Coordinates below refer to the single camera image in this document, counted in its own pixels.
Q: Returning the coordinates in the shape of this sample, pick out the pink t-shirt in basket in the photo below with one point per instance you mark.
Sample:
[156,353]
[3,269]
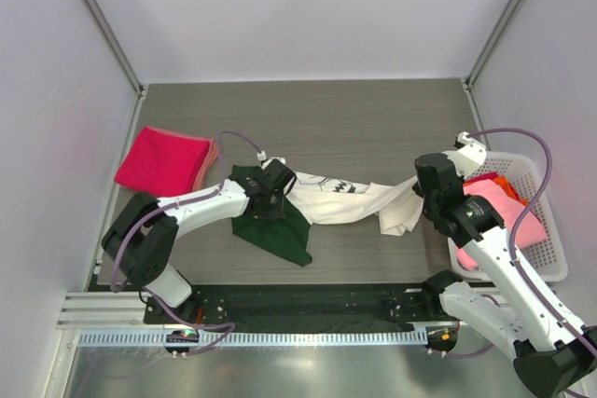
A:
[531,230]

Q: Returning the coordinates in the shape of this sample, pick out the folded magenta t-shirt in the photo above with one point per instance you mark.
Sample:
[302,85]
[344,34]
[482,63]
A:
[162,162]

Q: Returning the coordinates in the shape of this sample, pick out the white slotted cable duct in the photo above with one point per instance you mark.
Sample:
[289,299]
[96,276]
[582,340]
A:
[180,338]

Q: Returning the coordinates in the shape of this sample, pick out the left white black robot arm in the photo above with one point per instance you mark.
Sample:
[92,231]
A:
[141,239]

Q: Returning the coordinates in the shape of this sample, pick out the orange t-shirt in basket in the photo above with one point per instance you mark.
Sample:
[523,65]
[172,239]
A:
[501,181]

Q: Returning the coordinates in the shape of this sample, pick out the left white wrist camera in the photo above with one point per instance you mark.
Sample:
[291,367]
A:
[264,160]

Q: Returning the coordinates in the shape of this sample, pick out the aluminium front rail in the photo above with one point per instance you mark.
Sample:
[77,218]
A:
[92,310]

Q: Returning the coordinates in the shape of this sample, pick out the right aluminium frame post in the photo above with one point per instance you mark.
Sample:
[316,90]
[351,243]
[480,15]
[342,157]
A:
[504,20]

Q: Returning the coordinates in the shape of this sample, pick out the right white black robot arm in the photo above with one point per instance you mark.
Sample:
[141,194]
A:
[549,347]

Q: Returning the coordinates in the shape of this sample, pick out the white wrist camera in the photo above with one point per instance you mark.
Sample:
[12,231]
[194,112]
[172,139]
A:
[264,160]
[470,155]

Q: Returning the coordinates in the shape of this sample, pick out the left aluminium frame post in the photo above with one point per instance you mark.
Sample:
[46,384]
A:
[103,26]

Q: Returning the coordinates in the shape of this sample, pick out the white green printed t-shirt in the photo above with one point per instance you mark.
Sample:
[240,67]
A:
[320,200]

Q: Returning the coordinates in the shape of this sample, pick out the white plastic laundry basket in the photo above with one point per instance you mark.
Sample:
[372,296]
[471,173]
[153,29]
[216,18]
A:
[547,257]

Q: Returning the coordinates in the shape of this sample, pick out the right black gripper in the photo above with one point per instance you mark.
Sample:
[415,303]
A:
[417,188]

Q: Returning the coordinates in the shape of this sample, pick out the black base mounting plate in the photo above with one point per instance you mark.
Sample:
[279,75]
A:
[314,308]

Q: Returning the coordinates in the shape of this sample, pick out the aluminium frame post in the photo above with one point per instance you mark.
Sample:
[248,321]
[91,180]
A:
[103,26]
[504,20]

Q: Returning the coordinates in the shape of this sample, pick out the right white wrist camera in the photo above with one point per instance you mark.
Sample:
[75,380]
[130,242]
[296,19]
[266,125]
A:
[470,155]

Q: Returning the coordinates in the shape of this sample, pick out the folded salmon t-shirt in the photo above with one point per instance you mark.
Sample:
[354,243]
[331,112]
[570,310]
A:
[206,164]

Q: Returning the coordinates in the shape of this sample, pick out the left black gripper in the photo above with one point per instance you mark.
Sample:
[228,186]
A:
[274,212]

